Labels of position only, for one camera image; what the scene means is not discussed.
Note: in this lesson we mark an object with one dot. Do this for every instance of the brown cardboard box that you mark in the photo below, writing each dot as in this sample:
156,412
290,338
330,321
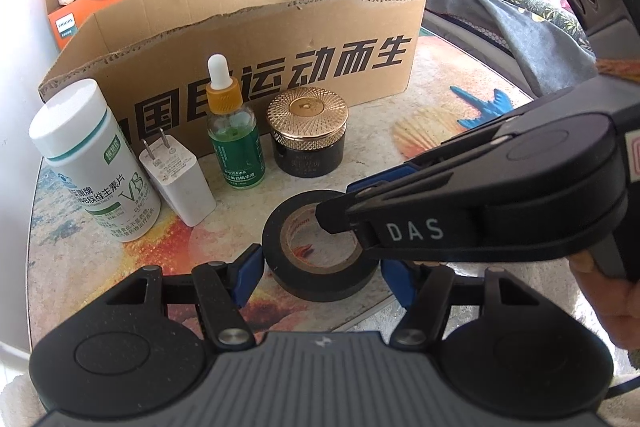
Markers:
300,22

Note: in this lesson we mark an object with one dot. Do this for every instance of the beach print table mat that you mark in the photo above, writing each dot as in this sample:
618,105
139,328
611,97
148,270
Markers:
450,72

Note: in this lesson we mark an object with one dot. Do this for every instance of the white pill bottle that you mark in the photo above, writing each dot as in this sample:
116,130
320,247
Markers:
95,167

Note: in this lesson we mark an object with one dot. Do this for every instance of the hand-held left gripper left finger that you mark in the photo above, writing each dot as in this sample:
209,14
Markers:
250,272

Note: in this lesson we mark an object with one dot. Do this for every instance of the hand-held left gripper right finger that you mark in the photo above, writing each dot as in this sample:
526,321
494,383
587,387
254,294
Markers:
400,282

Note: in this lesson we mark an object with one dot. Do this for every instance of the white charger plug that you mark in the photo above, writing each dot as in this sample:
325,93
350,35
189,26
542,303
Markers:
180,187

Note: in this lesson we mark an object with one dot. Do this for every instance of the green dropper bottle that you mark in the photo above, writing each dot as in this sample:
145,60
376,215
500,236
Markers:
237,152

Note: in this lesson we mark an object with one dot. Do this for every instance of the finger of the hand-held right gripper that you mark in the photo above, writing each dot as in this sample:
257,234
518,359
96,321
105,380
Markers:
360,219
380,182

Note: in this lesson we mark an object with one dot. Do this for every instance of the gold lid cream jar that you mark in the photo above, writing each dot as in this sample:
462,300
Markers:
307,127

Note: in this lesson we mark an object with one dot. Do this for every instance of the black tape roll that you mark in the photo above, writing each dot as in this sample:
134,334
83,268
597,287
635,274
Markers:
320,279

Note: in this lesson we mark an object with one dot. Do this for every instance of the person's right hand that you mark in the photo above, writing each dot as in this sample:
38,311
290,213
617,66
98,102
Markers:
615,312

